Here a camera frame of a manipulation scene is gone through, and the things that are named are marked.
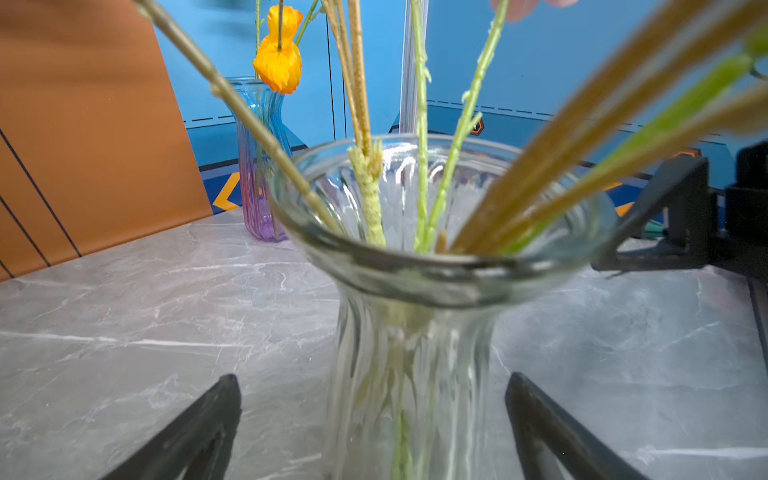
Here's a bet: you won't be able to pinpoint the purple blue glass vase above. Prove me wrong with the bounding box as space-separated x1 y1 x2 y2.
227 76 291 243

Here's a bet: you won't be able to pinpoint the orange gerbera with leaf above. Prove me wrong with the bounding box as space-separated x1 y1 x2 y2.
134 0 341 232

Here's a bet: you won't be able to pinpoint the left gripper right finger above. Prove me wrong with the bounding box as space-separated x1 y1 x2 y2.
505 372 645 479

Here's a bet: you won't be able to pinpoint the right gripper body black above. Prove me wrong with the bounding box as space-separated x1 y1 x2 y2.
710 141 767 282

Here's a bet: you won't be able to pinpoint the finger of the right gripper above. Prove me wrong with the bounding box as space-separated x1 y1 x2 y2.
590 154 712 274

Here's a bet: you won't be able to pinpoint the pink rose bundle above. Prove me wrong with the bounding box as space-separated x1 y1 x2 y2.
407 0 580 254

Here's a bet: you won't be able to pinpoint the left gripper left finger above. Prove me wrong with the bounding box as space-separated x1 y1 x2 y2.
104 374 242 479

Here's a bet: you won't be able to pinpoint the clear grey glass vase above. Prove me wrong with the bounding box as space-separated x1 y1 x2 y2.
269 134 616 479

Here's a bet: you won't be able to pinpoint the orange poppy flower stem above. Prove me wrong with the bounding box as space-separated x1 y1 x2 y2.
253 1 386 247

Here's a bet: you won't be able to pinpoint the small orange blossom stems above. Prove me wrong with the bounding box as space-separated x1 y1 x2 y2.
436 1 767 256

